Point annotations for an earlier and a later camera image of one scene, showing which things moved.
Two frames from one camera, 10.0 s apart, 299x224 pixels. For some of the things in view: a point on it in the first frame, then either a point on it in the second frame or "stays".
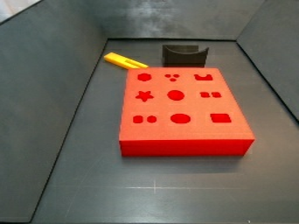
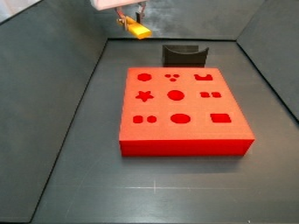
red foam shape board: [180, 112] stays
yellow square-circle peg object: [124, 61] to [136, 29]
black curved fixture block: [183, 56] stays
